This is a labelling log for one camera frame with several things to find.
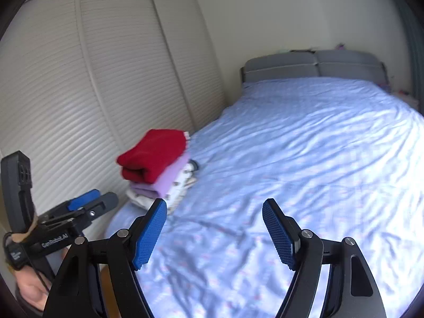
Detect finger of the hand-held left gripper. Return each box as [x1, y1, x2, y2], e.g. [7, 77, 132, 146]
[40, 191, 119, 231]
[50, 189, 100, 220]

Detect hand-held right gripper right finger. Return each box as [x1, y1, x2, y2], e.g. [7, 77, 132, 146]
[262, 198, 386, 318]

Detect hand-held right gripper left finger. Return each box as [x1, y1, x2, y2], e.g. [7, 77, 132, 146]
[43, 198, 167, 318]

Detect red sweater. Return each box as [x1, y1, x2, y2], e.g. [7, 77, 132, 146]
[117, 129, 187, 185]

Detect person's left hand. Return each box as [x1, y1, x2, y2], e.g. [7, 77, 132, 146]
[16, 264, 51, 312]

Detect white bear print garment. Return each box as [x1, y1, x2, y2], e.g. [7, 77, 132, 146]
[126, 160, 200, 216]

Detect purple folded garment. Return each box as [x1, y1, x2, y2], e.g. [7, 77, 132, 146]
[129, 152, 192, 198]

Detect bed with blue sheet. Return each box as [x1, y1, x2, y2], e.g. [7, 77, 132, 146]
[105, 76, 424, 318]

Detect white louvered wardrobe doors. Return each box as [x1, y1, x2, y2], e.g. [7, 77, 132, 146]
[0, 0, 230, 226]

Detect grey padded headboard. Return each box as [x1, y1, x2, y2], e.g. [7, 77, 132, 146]
[240, 50, 390, 91]

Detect white nightstand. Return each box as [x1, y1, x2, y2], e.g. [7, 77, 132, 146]
[397, 89, 419, 107]

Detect teal curtain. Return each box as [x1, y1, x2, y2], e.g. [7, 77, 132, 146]
[394, 0, 422, 107]

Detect black cable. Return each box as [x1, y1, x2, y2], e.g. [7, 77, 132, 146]
[3, 233, 55, 294]

